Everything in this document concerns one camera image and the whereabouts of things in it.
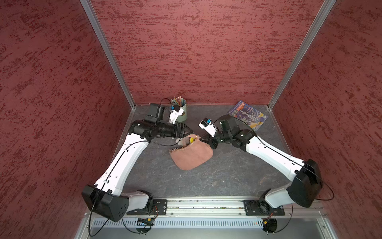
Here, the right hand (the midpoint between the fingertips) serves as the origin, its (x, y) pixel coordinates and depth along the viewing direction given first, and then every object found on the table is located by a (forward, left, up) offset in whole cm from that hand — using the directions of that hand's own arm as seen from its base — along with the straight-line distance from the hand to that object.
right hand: (201, 141), depth 77 cm
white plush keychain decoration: (+4, +11, -9) cm, 15 cm away
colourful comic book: (+33, -41, -20) cm, 56 cm away
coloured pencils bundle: (+36, +16, -4) cm, 40 cm away
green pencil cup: (+30, +12, -15) cm, 36 cm away
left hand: (-2, +7, +9) cm, 12 cm away
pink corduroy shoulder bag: (-4, +6, -8) cm, 11 cm away
